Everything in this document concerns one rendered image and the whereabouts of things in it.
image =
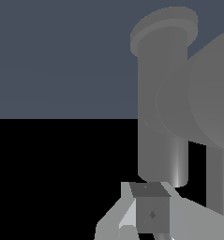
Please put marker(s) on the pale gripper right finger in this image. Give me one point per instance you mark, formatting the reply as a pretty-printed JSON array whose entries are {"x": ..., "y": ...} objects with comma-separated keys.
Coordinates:
[{"x": 194, "y": 222}]

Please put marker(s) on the thin grey faucet pipe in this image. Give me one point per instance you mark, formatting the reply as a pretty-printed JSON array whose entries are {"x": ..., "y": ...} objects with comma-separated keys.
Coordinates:
[{"x": 218, "y": 181}]

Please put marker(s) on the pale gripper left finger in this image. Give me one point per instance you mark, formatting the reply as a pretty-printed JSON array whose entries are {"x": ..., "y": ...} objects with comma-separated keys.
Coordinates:
[{"x": 116, "y": 218}]

